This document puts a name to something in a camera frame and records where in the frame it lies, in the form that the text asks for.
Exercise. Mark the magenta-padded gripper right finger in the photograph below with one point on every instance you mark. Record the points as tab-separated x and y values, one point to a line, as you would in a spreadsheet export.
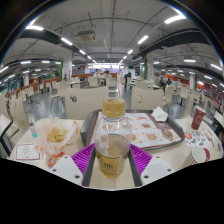
156	168

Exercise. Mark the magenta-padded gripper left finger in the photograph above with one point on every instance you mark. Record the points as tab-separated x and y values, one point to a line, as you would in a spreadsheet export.
66	168

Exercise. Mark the red snack wrapper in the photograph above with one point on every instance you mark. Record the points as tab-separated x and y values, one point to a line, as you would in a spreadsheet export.
55	160

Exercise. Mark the clear plastic bag with food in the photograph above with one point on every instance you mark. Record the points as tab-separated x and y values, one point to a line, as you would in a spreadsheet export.
55	135

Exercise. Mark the red and white paper cup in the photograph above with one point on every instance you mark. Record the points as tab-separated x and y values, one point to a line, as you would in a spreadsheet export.
197	156

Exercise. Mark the dark grey food tray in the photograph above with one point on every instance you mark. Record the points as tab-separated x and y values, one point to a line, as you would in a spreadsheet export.
87	125

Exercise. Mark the clear bottle with tan cap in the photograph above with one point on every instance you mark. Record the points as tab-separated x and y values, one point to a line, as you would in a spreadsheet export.
112	140

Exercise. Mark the small clear plastic bottle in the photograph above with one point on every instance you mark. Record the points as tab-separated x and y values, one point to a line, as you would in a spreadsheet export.
32	128

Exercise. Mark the colourful printed leaflet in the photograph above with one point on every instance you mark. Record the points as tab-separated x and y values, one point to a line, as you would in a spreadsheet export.
200	137

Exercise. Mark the crumpled white napkin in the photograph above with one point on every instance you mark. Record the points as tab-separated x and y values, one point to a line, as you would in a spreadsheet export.
159	114

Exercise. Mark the tall red paper cup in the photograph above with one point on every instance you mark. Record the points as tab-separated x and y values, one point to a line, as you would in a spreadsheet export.
198	118

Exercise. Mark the beige chair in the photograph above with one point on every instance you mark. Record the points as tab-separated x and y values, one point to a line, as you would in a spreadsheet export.
85	101
146	99

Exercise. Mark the group of beige chairs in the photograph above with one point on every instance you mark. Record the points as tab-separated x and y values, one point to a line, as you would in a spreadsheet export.
60	88

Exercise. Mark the person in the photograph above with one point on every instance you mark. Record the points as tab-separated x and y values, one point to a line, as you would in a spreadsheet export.
107	74
97	74
128	78
162	82

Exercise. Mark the group of ceiling lights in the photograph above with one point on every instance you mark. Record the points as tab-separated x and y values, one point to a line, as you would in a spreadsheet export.
142	39

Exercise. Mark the ceiling air conditioner unit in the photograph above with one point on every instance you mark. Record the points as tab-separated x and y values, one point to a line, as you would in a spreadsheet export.
86	35

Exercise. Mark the white card with red frame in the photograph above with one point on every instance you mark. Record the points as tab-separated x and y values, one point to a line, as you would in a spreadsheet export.
28	152

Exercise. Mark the white chair with dark frame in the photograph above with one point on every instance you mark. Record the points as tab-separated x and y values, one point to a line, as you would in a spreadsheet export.
4	133

